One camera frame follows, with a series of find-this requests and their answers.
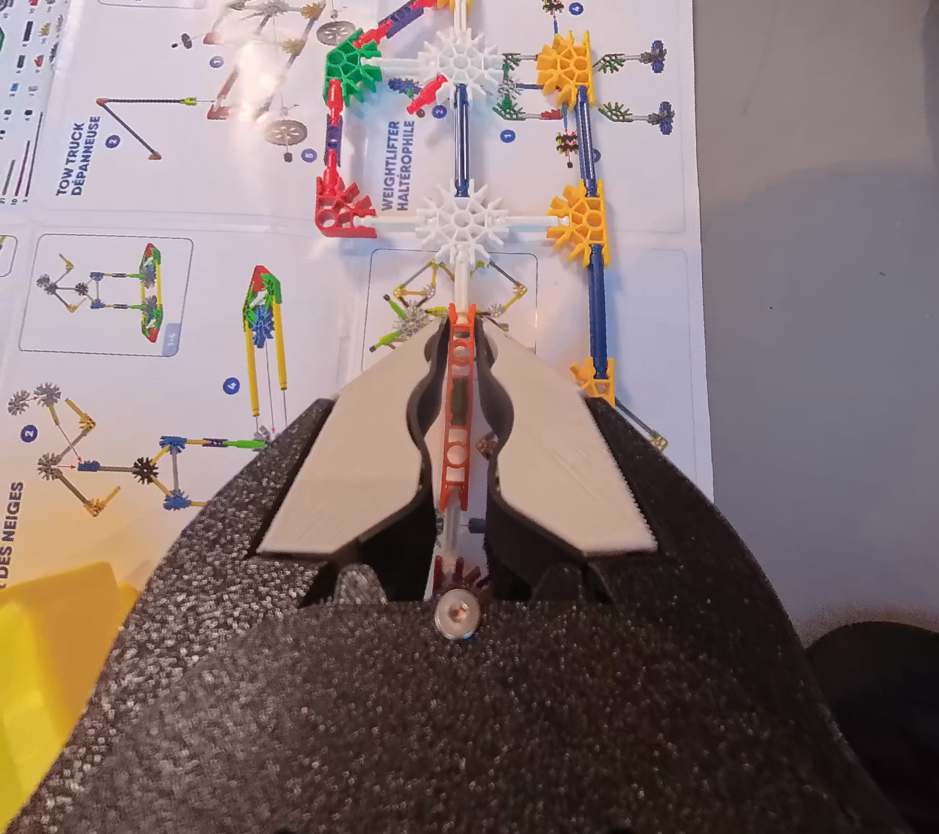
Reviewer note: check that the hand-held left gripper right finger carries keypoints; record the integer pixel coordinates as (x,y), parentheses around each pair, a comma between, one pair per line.
(580,482)

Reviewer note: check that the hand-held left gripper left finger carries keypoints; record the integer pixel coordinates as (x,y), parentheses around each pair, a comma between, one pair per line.
(345,482)

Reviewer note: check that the colourful rod connector toy model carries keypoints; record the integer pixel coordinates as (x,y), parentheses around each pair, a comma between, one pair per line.
(462,218)

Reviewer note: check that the yellow plastic bin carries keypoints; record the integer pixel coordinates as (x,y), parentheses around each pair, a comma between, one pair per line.
(44,688)

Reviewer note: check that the toy building instruction sheet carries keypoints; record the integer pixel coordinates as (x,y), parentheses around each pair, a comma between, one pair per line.
(220,262)

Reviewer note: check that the black textured pad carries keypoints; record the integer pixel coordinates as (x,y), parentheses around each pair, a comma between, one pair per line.
(888,717)

